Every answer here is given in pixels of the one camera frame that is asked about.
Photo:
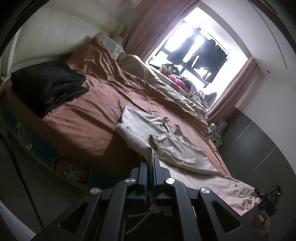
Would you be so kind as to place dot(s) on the person's right hand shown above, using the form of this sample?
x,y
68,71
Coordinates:
x,y
262,226

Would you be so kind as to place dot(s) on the beige jacket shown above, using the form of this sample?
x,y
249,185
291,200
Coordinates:
x,y
185,153

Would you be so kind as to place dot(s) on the window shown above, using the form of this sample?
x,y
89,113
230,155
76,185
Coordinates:
x,y
235,64

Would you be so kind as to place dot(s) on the white nightstand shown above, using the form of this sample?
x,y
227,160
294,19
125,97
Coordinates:
x,y
216,140

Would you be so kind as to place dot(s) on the pink curtain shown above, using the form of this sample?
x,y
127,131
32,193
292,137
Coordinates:
x,y
231,90
152,30

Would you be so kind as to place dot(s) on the light patterned pillow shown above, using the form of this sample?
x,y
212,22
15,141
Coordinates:
x,y
111,44

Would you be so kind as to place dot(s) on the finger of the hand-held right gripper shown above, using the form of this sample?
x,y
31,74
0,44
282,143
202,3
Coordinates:
x,y
258,193

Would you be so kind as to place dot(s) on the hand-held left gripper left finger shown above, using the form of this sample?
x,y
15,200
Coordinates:
x,y
145,185

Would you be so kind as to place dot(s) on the beige duvet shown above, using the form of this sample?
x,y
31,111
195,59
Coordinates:
x,y
143,74

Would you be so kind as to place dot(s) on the pink cloth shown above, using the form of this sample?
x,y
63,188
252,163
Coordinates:
x,y
177,81

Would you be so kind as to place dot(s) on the pile of clothes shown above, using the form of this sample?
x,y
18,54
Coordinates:
x,y
198,95

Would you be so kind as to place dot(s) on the teal printed bed sheet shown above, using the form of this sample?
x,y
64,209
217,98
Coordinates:
x,y
23,134

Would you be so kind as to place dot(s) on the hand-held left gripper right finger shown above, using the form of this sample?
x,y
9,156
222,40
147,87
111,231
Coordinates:
x,y
156,183

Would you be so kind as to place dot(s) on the brown plush toy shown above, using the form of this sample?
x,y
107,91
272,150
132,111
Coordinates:
x,y
164,69

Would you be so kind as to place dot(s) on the black plush toy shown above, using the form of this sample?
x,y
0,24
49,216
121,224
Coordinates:
x,y
173,68

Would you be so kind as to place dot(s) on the bed with brown sheet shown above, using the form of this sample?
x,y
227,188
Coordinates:
x,y
92,120

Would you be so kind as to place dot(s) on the striped box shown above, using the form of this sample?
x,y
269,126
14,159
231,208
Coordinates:
x,y
222,126

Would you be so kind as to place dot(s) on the black cloth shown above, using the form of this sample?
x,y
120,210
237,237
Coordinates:
x,y
46,85

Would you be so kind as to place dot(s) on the cream padded headboard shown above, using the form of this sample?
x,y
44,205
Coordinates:
x,y
57,34

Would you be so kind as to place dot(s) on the grey wardrobe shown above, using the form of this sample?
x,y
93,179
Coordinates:
x,y
261,143

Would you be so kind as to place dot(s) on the dark hanging garment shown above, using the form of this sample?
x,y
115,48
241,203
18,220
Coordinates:
x,y
205,53
185,48
217,62

